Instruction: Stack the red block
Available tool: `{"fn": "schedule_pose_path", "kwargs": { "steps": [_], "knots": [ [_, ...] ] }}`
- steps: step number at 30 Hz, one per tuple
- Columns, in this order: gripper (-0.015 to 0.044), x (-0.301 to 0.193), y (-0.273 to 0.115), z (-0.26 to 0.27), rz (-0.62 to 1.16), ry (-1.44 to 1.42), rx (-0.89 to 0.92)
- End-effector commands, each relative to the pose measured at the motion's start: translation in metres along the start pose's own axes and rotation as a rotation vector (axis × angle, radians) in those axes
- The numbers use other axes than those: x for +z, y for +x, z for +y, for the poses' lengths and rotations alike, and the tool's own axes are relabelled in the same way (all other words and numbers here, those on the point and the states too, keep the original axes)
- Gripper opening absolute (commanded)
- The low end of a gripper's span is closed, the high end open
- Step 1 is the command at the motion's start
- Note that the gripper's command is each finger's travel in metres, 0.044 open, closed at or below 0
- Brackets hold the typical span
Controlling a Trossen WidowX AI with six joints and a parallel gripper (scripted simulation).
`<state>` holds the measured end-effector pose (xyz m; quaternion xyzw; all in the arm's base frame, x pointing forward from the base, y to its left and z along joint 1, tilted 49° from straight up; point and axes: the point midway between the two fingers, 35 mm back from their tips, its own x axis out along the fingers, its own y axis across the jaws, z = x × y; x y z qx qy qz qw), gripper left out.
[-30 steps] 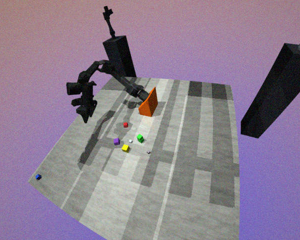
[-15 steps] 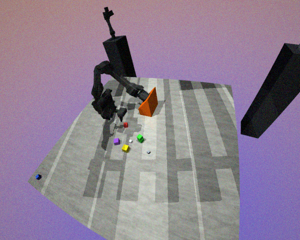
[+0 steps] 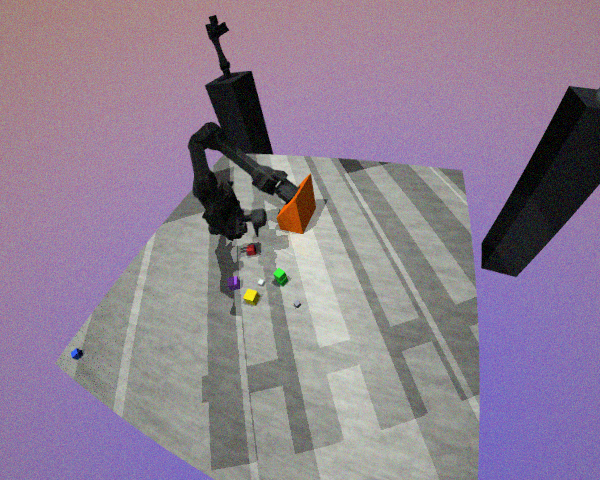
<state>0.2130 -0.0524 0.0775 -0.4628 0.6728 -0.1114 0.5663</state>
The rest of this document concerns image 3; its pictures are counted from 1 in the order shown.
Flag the yellow cube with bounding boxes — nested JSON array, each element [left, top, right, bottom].
[[243, 289, 260, 306]]

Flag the purple cube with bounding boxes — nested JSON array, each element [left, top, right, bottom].
[[227, 276, 240, 291]]

